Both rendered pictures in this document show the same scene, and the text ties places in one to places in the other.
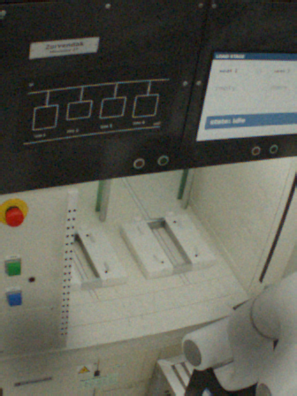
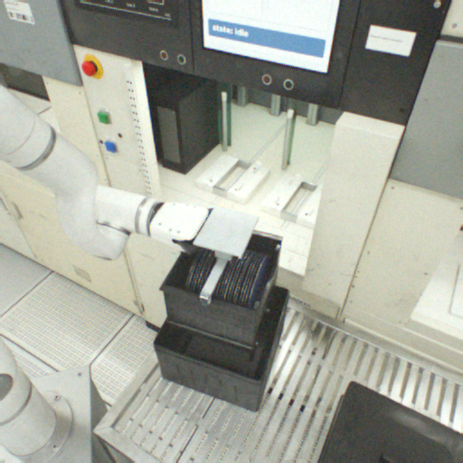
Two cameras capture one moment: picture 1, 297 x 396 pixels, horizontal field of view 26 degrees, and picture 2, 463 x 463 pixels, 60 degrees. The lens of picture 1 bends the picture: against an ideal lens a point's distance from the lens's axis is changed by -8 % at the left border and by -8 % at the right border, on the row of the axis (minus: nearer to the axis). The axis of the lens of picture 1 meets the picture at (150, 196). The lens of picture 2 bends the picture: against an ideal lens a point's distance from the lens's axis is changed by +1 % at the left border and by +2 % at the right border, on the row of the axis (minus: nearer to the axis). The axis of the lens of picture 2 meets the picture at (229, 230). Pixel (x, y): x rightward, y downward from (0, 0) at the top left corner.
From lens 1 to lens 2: 1.21 m
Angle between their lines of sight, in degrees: 44
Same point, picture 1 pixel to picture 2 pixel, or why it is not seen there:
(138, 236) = (285, 184)
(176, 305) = not seen: hidden behind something
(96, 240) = (256, 173)
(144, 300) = not seen: hidden behind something
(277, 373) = not seen: outside the picture
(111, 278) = (231, 193)
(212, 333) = (103, 191)
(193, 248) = (310, 210)
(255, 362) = (64, 215)
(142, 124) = (156, 12)
